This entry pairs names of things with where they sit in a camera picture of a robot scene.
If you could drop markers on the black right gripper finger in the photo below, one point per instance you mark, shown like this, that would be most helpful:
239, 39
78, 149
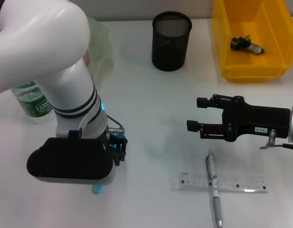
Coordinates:
192, 125
202, 102

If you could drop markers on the yellow plastic bin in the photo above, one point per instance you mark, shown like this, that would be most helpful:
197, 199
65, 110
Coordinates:
241, 66

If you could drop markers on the pink toy peach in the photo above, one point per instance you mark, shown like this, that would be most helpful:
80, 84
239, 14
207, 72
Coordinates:
86, 57

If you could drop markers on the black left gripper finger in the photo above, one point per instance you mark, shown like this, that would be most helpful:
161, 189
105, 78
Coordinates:
120, 152

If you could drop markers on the green plastic wrapper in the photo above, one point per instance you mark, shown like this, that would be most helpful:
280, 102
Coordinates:
246, 45

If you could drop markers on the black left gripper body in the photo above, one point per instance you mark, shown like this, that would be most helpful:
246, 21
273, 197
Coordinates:
109, 147

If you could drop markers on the clear green-label water bottle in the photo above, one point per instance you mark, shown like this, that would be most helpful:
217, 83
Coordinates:
34, 104

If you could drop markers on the black mesh pen holder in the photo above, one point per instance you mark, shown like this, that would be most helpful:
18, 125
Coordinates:
171, 47

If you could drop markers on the green wavy glass fruit plate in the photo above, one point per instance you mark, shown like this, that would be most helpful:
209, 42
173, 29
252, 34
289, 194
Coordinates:
101, 40

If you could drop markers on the transparent plastic ruler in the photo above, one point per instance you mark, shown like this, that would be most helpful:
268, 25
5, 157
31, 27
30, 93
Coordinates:
237, 184

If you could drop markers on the silver white pen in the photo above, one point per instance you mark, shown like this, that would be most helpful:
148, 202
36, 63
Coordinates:
216, 202

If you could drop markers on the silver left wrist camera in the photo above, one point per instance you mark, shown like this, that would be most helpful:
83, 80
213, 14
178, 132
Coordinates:
70, 161

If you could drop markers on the blue capped scissors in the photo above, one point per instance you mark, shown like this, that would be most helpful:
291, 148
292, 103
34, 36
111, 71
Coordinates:
97, 190

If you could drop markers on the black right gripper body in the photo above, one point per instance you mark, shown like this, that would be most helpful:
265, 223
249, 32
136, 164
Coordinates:
260, 118

